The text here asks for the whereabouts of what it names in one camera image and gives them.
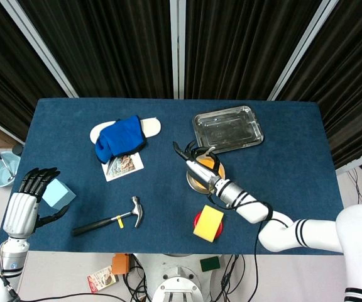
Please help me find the black curtain panel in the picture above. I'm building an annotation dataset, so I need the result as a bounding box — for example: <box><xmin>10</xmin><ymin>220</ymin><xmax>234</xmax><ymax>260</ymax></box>
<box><xmin>184</xmin><ymin>0</ymin><xmax>323</xmax><ymax>101</ymax></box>
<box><xmin>277</xmin><ymin>0</ymin><xmax>362</xmax><ymax>171</ymax></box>
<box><xmin>17</xmin><ymin>0</ymin><xmax>173</xmax><ymax>99</ymax></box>
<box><xmin>0</xmin><ymin>0</ymin><xmax>67</xmax><ymax>142</ymax></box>

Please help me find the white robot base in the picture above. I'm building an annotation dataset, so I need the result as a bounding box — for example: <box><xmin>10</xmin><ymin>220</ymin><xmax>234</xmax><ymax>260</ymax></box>
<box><xmin>133</xmin><ymin>253</ymin><xmax>232</xmax><ymax>302</ymax></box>

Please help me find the rectangular steel tray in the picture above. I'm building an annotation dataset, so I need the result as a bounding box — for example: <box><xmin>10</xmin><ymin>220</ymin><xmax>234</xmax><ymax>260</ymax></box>
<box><xmin>192</xmin><ymin>105</ymin><xmax>265</xmax><ymax>155</ymax></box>

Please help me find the yellow sponge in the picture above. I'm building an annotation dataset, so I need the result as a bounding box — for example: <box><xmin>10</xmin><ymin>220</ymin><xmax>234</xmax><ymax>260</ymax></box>
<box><xmin>192</xmin><ymin>204</ymin><xmax>225</xmax><ymax>243</ymax></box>

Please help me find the light blue foam block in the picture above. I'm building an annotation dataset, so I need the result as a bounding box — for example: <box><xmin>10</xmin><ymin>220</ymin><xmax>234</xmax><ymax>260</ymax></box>
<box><xmin>41</xmin><ymin>178</ymin><xmax>77</xmax><ymax>210</ymax></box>

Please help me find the dark green pad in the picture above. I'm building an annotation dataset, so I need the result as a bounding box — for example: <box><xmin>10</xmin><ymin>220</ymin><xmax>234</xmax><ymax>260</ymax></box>
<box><xmin>199</xmin><ymin>255</ymin><xmax>221</xmax><ymax>273</ymax></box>

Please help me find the blue towel black trim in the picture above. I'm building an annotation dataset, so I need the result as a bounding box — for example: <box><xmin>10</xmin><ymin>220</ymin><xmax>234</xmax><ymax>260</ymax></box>
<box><xmin>94</xmin><ymin>115</ymin><xmax>148</xmax><ymax>164</ymax></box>

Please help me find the orange box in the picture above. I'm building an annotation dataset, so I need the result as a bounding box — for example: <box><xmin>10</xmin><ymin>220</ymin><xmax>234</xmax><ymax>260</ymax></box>
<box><xmin>111</xmin><ymin>253</ymin><xmax>132</xmax><ymax>276</ymax></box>

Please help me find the blue table cover cloth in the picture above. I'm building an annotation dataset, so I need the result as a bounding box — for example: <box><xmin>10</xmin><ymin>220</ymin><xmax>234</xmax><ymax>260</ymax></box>
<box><xmin>0</xmin><ymin>98</ymin><xmax>351</xmax><ymax>255</ymax></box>

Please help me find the printed picture card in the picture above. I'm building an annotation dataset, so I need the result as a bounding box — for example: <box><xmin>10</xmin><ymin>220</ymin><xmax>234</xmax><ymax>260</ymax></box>
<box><xmin>101</xmin><ymin>152</ymin><xmax>145</xmax><ymax>182</ymax></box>

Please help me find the black floor cable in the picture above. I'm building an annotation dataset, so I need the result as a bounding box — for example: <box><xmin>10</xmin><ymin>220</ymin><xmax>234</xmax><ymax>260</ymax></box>
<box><xmin>8</xmin><ymin>282</ymin><xmax>128</xmax><ymax>302</ymax></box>

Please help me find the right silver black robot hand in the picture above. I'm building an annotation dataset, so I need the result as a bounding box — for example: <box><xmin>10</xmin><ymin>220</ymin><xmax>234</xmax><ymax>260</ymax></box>
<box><xmin>172</xmin><ymin>141</ymin><xmax>224</xmax><ymax>191</ymax></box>

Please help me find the white plastic spoon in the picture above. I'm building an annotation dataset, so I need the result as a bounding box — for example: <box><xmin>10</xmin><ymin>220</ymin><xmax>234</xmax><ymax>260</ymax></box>
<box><xmin>199</xmin><ymin>145</ymin><xmax>216</xmax><ymax>158</ymax></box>

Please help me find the black cable bundle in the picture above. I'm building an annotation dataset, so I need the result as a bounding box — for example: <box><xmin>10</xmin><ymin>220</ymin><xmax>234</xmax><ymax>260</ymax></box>
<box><xmin>209</xmin><ymin>254</ymin><xmax>248</xmax><ymax>302</ymax></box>
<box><xmin>123</xmin><ymin>253</ymin><xmax>152</xmax><ymax>302</ymax></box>

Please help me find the bowl with yellow liquid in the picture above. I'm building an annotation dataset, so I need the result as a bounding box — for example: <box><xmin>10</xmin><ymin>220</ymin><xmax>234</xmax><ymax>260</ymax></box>
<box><xmin>187</xmin><ymin>155</ymin><xmax>225</xmax><ymax>193</ymax></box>

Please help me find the printed snack packet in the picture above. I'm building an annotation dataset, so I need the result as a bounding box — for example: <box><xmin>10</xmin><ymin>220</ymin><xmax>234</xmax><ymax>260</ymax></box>
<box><xmin>86</xmin><ymin>266</ymin><xmax>118</xmax><ymax>294</ymax></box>

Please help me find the metal spoon black handle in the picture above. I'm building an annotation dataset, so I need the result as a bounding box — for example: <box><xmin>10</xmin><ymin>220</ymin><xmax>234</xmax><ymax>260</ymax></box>
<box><xmin>0</xmin><ymin>147</ymin><xmax>14</xmax><ymax>182</ymax></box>

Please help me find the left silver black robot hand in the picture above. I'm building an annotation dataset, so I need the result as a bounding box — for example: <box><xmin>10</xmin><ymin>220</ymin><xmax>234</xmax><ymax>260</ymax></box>
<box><xmin>3</xmin><ymin>167</ymin><xmax>70</xmax><ymax>239</ymax></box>

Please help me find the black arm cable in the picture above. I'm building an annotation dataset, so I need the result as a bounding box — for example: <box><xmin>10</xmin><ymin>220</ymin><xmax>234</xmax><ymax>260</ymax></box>
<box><xmin>209</xmin><ymin>188</ymin><xmax>290</xmax><ymax>302</ymax></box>

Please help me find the claw hammer black handle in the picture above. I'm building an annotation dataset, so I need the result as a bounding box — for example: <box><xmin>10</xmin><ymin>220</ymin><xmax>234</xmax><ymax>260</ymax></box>
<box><xmin>71</xmin><ymin>196</ymin><xmax>145</xmax><ymax>237</ymax></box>

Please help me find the red round lid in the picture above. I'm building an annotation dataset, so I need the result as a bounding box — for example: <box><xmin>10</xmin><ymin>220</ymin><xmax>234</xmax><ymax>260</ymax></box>
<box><xmin>194</xmin><ymin>211</ymin><xmax>225</xmax><ymax>239</ymax></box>

